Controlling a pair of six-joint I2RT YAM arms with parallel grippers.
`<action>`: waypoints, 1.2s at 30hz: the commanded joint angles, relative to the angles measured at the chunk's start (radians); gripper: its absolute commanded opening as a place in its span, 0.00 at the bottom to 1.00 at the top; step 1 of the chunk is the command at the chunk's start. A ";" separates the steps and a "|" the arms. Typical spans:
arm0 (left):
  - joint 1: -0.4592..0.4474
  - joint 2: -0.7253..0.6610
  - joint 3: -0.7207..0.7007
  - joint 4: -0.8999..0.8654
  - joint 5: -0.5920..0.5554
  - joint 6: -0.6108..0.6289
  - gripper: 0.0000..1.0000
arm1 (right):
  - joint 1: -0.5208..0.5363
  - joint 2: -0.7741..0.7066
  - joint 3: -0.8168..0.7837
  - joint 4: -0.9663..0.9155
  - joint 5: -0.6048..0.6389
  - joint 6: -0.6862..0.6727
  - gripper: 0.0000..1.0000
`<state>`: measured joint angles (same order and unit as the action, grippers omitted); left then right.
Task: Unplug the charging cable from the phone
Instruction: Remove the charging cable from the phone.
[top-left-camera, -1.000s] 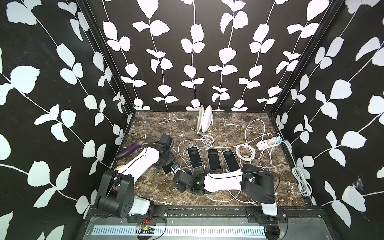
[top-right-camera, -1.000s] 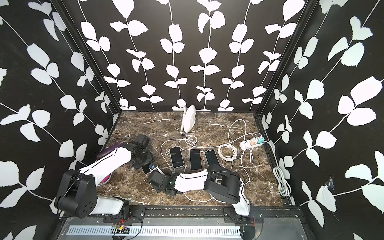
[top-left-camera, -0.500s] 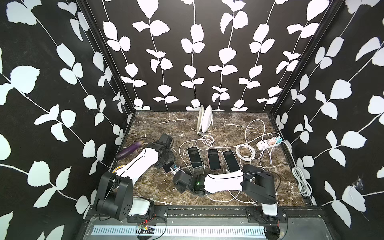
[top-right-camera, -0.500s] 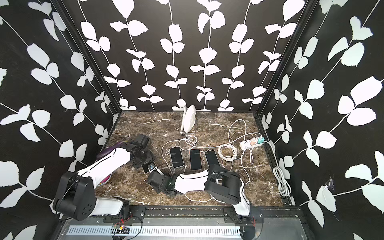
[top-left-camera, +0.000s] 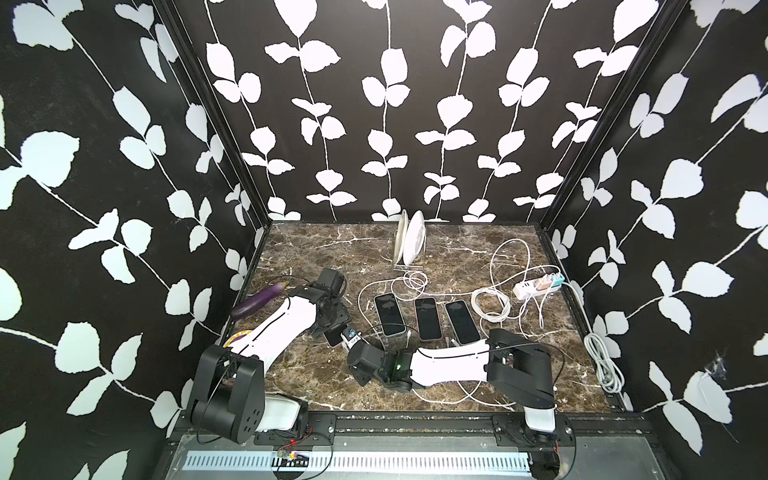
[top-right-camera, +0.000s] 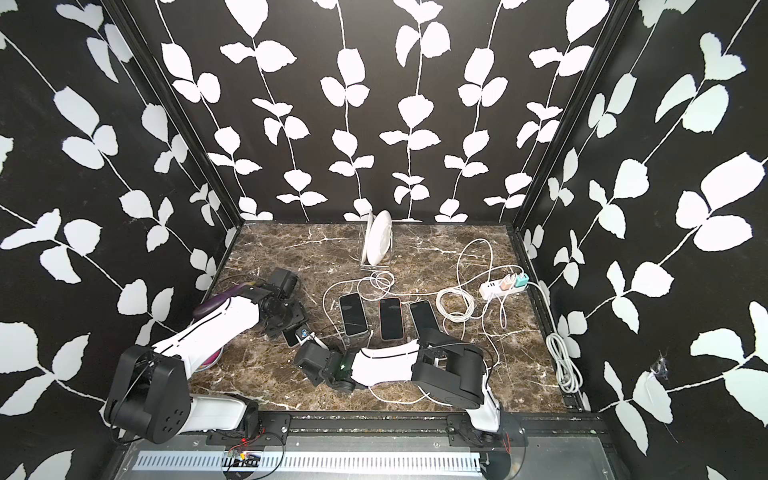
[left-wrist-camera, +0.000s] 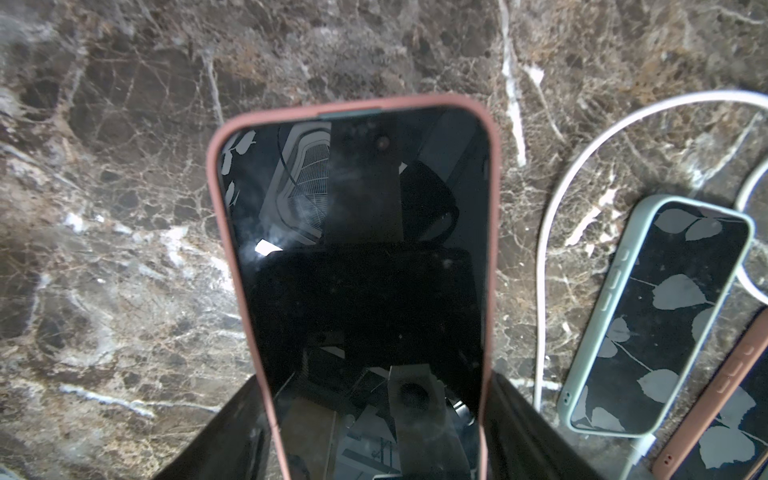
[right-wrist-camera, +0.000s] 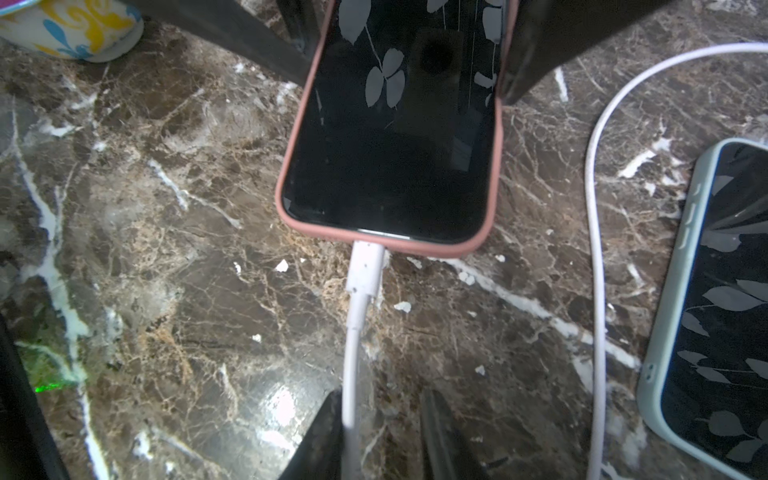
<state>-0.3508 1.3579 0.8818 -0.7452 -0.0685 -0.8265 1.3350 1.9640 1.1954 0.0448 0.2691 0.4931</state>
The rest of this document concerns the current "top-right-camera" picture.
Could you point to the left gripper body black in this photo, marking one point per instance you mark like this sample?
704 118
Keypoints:
290 315

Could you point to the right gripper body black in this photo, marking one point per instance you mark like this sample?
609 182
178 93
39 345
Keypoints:
313 380

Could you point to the black phone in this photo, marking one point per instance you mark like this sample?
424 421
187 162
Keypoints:
423 317
297 336
353 315
391 323

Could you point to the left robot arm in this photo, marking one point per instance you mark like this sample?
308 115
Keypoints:
150 398

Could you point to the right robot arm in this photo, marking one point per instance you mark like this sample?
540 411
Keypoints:
445 369

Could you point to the purple eggplant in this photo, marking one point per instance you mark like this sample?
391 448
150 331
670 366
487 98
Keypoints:
216 300

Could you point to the clear plate rack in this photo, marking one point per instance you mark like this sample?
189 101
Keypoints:
367 246

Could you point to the white plate in rack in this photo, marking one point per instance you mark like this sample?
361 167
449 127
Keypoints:
379 237

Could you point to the white perforated strip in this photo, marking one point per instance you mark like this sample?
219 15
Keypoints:
400 463

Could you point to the white power strip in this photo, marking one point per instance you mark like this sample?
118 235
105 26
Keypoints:
510 284

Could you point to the black front rail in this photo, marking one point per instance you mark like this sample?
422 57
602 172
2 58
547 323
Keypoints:
274 427

